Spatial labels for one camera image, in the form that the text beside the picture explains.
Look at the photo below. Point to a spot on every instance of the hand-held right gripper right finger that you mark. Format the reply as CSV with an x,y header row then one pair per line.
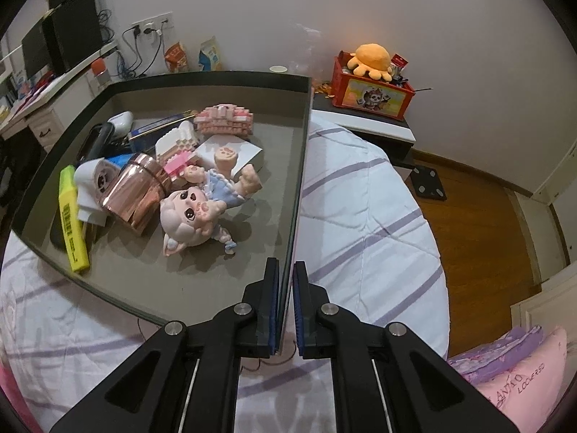
x,y
298,324

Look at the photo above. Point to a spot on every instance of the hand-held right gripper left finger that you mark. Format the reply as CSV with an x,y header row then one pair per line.
x,y
270,333

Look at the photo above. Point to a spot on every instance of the pink box with black rim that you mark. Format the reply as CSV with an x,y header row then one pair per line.
x,y
203,284

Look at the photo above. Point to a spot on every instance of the pig doll figure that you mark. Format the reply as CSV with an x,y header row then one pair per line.
x,y
189,221

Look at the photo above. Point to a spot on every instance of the rose gold cup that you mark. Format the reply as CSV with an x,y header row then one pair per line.
x,y
135,194

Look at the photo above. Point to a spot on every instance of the pink and white block toy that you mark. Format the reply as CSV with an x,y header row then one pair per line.
x,y
178,140

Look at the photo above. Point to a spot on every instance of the yellow highlighter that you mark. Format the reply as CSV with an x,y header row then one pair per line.
x,y
72,225

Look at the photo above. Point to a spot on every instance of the blue and gold lighter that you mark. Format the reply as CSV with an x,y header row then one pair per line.
x,y
144,131

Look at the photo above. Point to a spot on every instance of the white plug adapter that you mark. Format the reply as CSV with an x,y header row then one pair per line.
x,y
90,176

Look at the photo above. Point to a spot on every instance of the black remote control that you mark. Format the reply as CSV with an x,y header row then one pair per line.
x,y
99,142

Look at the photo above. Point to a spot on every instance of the white earbuds case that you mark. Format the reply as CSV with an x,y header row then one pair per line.
x,y
121,121

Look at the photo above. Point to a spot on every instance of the round table striped cloth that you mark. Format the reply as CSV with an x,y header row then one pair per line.
x,y
360,234

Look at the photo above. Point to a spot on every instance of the purple blanket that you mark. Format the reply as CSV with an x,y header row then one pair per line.
x,y
487,356

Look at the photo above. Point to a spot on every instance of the black floor scale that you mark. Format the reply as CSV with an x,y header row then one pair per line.
x,y
428,182

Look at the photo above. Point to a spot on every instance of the black top low cabinet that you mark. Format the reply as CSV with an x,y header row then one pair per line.
x,y
360,121

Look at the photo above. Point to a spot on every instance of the pink pillow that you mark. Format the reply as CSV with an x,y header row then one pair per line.
x,y
523,383

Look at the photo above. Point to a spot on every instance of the red storage crate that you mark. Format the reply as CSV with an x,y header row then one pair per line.
x,y
374,97

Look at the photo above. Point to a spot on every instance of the white cabinet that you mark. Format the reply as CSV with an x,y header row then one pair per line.
x,y
545,306

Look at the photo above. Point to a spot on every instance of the pink blanket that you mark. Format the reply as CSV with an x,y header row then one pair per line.
x,y
9,397

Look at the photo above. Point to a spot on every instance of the orange octopus plush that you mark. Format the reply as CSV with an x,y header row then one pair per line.
x,y
367,61

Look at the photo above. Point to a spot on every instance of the blue and white snack bag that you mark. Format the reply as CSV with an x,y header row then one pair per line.
x,y
212,56

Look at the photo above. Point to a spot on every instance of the orange snack bag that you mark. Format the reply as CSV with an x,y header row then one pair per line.
x,y
176,56

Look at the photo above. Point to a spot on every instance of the white door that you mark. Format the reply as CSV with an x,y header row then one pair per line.
x,y
559,180

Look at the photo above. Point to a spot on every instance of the white desk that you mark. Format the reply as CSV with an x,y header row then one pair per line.
x,y
40,131

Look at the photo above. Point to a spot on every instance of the water bottle with orange cap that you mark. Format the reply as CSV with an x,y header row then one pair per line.
x,y
100,76

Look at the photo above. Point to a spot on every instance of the black computer tower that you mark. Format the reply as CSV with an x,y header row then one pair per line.
x,y
74,36

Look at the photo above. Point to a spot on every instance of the black monitor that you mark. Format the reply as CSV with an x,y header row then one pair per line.
x,y
35,52

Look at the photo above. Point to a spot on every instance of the white wall sockets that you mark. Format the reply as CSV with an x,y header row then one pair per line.
x,y
151,25

